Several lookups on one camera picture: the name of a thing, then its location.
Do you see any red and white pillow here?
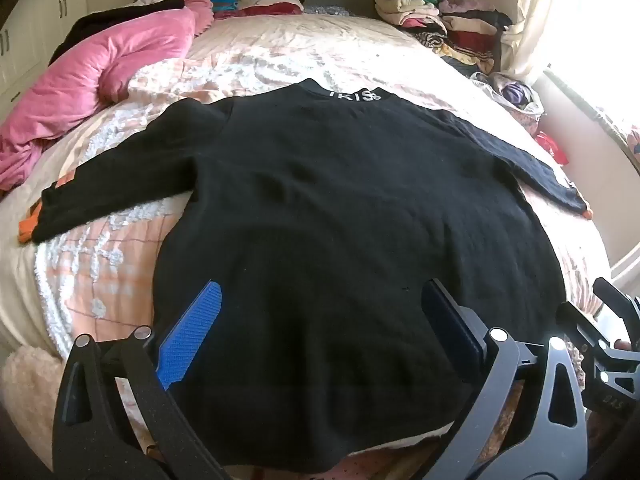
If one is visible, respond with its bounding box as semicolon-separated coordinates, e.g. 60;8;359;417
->
235;0;306;19

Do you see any black sweater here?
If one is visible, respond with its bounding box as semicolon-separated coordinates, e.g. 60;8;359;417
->
17;78;594;458

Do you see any cream curtain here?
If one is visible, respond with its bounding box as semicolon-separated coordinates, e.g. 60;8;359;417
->
500;0;577;82

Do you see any purple cloth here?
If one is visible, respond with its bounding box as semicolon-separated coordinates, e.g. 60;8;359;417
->
502;84;532;107

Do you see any window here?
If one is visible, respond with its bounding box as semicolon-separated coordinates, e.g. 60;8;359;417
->
545;0;640;281

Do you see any floral laundry basket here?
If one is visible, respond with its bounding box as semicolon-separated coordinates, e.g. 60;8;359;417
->
470;71;544;134

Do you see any black garment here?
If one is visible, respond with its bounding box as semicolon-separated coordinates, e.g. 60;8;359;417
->
47;0;186;67

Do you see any red plastic bag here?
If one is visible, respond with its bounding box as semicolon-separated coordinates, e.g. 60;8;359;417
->
534;130;571;167

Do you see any pink quilt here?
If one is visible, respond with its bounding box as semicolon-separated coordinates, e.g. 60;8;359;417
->
0;0;216;192

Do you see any peach checkered blanket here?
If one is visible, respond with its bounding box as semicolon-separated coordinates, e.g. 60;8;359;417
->
0;12;612;480

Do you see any white wardrobe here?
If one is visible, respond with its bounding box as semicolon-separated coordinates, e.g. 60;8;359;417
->
0;0;87;107

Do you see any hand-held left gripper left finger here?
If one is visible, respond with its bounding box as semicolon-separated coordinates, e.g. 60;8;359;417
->
52;280;236;480

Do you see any pile of folded clothes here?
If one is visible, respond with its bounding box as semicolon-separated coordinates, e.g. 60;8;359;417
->
372;0;516;79

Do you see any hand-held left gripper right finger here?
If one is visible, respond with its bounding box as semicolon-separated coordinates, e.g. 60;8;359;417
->
421;280;593;480

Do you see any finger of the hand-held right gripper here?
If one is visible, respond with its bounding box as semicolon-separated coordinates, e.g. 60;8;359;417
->
556;300;610;362
593;276;640;332

